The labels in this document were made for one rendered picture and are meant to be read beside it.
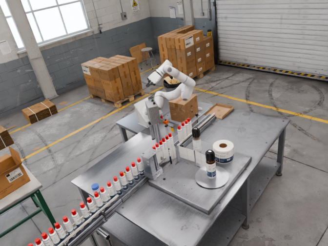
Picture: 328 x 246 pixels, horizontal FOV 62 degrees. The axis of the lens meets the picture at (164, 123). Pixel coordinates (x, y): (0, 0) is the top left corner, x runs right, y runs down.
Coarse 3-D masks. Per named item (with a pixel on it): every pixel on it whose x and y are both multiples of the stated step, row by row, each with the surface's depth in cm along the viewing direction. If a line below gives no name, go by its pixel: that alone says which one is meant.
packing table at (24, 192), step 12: (24, 168) 326; (36, 180) 303; (12, 192) 291; (24, 192) 288; (36, 192) 297; (0, 204) 278; (12, 204) 278; (36, 204) 375; (48, 216) 316; (12, 228) 326
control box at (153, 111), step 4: (148, 104) 266; (152, 104) 265; (156, 104) 264; (148, 108) 260; (152, 108) 261; (156, 108) 262; (148, 112) 266; (152, 112) 263; (156, 112) 264; (148, 116) 276; (152, 116) 265; (156, 116) 266; (152, 120) 267; (156, 120) 268; (160, 120) 270
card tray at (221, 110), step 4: (216, 104) 379; (220, 104) 374; (224, 104) 370; (212, 108) 373; (216, 108) 371; (220, 108) 370; (224, 108) 368; (228, 108) 366; (232, 108) 362; (208, 112) 365; (212, 112) 364; (216, 112) 362; (220, 112) 360; (224, 112) 359; (228, 112) 355; (216, 116) 353; (220, 116) 352; (224, 116) 348
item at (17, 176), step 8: (16, 152) 292; (0, 160) 304; (8, 160) 307; (16, 160) 301; (0, 168) 302; (8, 168) 309; (16, 168) 289; (0, 176) 279; (8, 176) 285; (16, 176) 291; (24, 176) 298; (0, 184) 281; (8, 184) 287; (16, 184) 293; (0, 192) 283; (8, 192) 289
